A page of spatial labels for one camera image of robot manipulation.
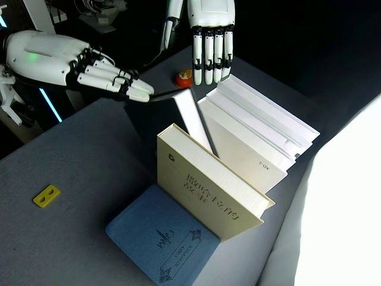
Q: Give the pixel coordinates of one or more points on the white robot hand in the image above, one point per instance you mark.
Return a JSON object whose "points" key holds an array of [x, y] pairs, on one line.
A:
{"points": [[44, 59], [211, 15]]}

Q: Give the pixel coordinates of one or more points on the black Century book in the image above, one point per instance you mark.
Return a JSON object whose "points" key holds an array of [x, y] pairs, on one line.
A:
{"points": [[190, 116]]}

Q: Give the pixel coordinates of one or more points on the cyan light strip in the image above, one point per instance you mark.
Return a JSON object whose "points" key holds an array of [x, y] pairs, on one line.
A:
{"points": [[50, 105], [2, 21]]}

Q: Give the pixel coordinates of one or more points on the orange round toy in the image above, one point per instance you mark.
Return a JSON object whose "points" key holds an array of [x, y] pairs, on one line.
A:
{"points": [[183, 80]]}

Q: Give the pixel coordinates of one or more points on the white book with black label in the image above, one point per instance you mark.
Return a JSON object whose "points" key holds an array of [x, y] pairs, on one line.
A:
{"points": [[268, 104]]}

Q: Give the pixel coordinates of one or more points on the yellow two-hole block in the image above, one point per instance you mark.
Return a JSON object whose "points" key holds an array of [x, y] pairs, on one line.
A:
{"points": [[46, 196]]}

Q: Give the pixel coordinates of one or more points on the white book with gold label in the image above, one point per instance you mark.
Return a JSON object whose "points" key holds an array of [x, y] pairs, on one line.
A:
{"points": [[244, 149]]}

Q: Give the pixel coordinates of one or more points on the cream hardcover book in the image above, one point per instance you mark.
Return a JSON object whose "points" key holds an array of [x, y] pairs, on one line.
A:
{"points": [[190, 184]]}

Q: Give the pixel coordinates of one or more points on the grey table cloth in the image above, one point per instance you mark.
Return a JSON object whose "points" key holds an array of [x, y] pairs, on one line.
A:
{"points": [[74, 238]]}

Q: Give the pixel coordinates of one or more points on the blue embossed book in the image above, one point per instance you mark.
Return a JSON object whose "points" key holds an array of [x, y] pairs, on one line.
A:
{"points": [[149, 232]]}

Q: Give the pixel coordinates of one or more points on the white backdrop sheet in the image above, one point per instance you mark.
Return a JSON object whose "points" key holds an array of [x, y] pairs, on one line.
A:
{"points": [[336, 208]]}

